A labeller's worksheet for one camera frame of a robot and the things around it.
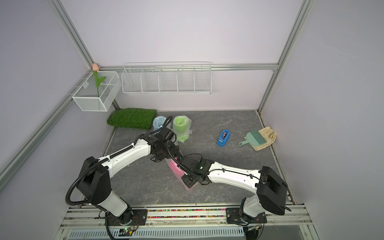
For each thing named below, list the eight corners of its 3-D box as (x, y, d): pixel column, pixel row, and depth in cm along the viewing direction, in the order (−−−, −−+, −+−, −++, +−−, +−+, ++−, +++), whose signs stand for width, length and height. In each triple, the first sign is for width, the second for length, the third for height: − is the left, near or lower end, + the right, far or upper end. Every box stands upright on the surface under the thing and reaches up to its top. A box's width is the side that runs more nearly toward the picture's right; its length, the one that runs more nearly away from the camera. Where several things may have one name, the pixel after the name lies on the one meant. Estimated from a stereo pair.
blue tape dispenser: (216, 144, 103) (217, 140, 99) (223, 132, 110) (224, 128, 106) (223, 147, 102) (224, 143, 98) (229, 135, 108) (230, 131, 104)
